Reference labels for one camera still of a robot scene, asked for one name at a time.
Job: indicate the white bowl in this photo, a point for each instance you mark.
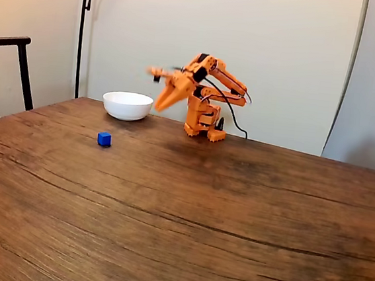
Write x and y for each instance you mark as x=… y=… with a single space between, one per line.
x=127 y=106

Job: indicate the orange table clamp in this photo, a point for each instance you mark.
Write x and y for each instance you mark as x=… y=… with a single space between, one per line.
x=216 y=136

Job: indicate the blue cube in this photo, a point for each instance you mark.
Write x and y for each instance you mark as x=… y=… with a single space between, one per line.
x=104 y=139

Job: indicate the grey curved pole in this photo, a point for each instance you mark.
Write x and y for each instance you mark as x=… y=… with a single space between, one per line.
x=365 y=11

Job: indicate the black floor lamp stand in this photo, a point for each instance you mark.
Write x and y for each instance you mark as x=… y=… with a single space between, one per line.
x=81 y=37

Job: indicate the orange gripper camera mount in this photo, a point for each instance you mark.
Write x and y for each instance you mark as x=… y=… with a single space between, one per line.
x=159 y=72

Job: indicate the black chair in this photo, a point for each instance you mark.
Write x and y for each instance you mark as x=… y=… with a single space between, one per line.
x=22 y=65

